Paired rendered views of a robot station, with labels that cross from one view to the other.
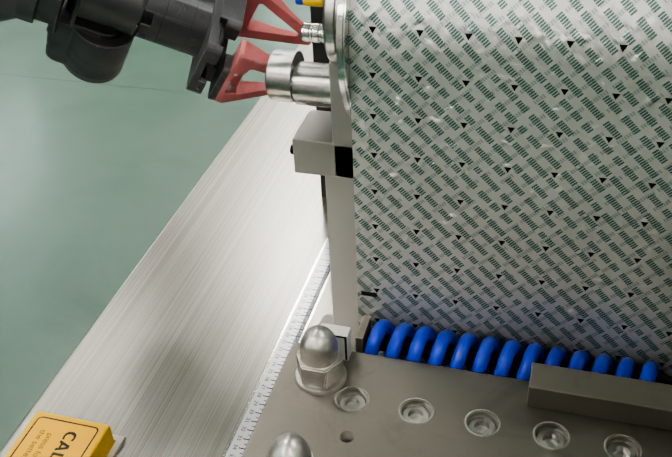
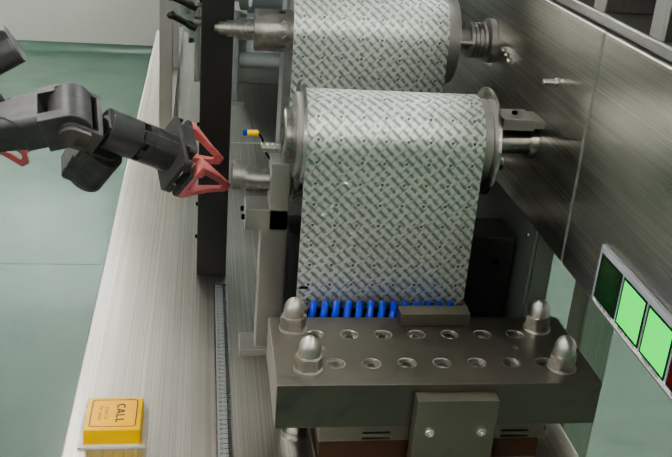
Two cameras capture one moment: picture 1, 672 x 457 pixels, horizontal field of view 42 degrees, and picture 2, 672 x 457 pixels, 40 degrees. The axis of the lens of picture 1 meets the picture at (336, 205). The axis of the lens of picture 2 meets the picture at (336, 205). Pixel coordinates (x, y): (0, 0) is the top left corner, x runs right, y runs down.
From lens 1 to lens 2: 0.68 m
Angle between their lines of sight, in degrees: 26
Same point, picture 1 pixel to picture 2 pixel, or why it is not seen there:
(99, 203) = not seen: outside the picture
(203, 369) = (175, 370)
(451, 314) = (348, 292)
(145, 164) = not seen: outside the picture
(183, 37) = (163, 158)
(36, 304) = not seen: outside the picture
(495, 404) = (385, 327)
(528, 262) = (388, 255)
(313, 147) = (258, 213)
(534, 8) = (392, 127)
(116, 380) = (121, 383)
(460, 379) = (363, 320)
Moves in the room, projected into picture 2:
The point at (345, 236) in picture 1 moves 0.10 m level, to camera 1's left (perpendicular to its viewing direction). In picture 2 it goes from (269, 268) to (202, 277)
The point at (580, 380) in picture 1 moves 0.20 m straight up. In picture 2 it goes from (422, 309) to (440, 168)
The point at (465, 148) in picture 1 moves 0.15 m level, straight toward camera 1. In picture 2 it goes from (360, 196) to (396, 245)
